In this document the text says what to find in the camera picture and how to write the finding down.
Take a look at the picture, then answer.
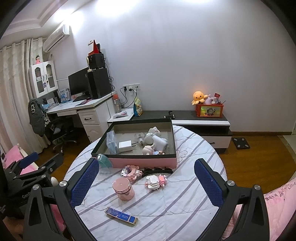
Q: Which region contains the clear teal dome container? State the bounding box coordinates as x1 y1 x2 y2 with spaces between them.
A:
97 154 113 174

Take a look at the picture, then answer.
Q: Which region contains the rose gold round jar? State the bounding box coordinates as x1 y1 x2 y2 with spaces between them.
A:
112 177 134 201

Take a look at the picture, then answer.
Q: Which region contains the pink block toy figure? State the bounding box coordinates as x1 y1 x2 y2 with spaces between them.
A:
120 165 142 183

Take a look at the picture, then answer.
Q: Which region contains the blue rectangular box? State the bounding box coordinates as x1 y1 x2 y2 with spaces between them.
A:
105 207 137 225

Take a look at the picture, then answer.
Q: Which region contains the white pink block toy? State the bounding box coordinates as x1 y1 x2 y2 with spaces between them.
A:
145 174 167 190

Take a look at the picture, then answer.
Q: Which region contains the black office chair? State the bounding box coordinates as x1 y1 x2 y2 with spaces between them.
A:
45 116 77 155

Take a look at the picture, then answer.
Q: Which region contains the beige curtain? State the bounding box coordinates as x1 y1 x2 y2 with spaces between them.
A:
1 38 49 154

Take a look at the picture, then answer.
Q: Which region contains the pink bed blanket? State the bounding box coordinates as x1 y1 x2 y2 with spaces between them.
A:
222 177 296 241

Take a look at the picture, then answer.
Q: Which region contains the dark jacket on chair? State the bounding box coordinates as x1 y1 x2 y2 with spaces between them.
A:
28 98 50 137

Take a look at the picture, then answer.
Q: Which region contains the clear blue plastic case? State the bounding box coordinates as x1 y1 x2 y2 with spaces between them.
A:
106 131 119 155

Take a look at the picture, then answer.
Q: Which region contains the white desk with drawers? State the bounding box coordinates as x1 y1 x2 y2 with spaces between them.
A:
47 91 116 142

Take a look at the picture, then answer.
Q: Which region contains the orange cap water bottle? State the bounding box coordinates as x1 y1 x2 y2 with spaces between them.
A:
112 94 121 113

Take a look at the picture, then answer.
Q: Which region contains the black computer monitor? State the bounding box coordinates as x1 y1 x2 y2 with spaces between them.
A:
68 67 90 101

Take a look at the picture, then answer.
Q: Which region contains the white small side cabinet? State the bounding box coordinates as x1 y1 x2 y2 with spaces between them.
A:
107 108 134 126

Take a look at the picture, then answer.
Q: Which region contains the striped white tablecloth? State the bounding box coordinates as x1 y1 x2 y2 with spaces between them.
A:
76 126 227 240

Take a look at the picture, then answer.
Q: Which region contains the black bathroom scale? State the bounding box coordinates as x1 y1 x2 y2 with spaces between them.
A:
232 137 250 150

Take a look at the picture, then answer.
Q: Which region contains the clear glass bottle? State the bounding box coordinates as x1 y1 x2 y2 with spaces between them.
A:
135 133 145 147

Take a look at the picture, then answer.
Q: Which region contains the black computer tower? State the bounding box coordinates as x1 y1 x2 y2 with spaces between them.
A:
87 68 111 99

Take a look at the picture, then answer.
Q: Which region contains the small doll figure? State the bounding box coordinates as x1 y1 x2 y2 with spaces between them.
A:
142 145 165 155

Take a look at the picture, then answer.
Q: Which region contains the snack bag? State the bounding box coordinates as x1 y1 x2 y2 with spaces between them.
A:
133 97 143 117

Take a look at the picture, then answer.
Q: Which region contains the pink black storage box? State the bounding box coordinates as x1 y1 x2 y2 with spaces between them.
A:
91 118 177 169

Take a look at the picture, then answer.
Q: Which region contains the pink doll on cabinet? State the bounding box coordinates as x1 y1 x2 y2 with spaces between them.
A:
35 55 41 64

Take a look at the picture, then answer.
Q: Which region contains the black white tv cabinet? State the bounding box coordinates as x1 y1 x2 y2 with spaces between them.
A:
132 110 232 154

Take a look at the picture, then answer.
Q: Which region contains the black speaker box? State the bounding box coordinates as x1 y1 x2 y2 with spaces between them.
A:
87 53 105 69

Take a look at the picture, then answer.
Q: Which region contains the red paper bag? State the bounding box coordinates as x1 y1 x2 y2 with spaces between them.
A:
88 40 100 56

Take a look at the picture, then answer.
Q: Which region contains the red cartoon storage box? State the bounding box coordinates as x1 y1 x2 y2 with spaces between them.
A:
196 103 224 118

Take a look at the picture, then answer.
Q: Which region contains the small black dumbbell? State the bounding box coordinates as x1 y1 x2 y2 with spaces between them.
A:
164 110 175 120

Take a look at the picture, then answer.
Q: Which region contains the white air conditioner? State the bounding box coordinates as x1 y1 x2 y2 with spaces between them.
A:
43 25 70 53

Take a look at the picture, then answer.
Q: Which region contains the orange octopus plush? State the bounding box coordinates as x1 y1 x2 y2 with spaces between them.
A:
192 91 209 105

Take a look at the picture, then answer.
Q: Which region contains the white wall cabinet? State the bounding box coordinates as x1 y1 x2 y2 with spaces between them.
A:
29 61 58 98

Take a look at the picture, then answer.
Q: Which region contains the white wall power strip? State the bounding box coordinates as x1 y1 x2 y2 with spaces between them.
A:
123 83 140 91

